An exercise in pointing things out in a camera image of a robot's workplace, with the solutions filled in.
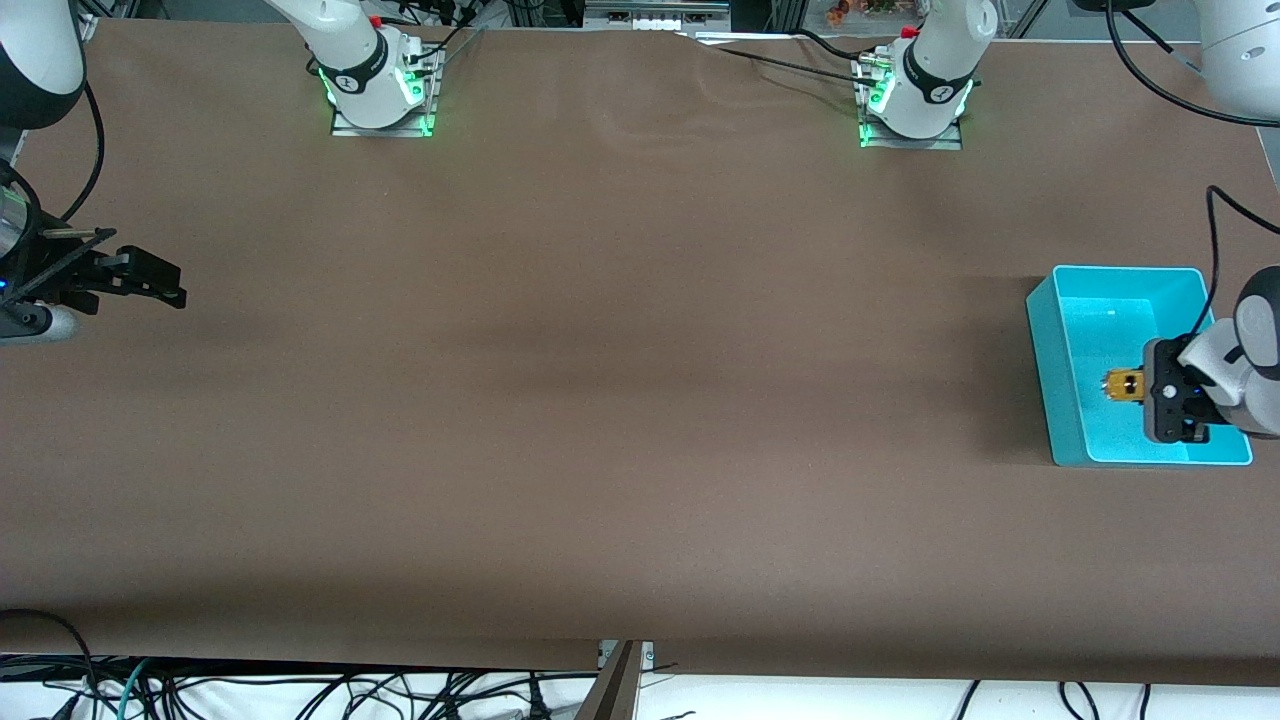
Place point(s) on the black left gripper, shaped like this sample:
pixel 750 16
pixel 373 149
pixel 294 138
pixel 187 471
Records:
pixel 1168 391

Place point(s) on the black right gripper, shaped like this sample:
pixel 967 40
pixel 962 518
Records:
pixel 72 281

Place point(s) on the yellow beetle toy car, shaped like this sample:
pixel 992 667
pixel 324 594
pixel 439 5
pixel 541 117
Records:
pixel 1115 385

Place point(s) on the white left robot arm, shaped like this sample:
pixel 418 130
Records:
pixel 1240 60

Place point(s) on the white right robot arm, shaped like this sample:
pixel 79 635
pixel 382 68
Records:
pixel 360 90

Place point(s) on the teal plastic bin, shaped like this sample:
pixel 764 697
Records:
pixel 1100 320

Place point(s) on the orange background object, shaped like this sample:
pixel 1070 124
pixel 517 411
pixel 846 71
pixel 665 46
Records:
pixel 860 10

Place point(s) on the brown table cover sheet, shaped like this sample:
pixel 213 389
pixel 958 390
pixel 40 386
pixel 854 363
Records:
pixel 640 350

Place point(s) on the white power strip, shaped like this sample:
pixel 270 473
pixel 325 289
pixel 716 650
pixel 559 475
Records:
pixel 655 22

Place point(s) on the grey metal table leg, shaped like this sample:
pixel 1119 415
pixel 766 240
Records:
pixel 615 690

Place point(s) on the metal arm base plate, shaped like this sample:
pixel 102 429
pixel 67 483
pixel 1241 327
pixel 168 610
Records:
pixel 940 143
pixel 350 130

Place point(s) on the aluminium frame profile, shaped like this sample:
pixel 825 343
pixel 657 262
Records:
pixel 785 15

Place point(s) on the silver table bracket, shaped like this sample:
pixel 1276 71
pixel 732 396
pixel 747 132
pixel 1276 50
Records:
pixel 648 655

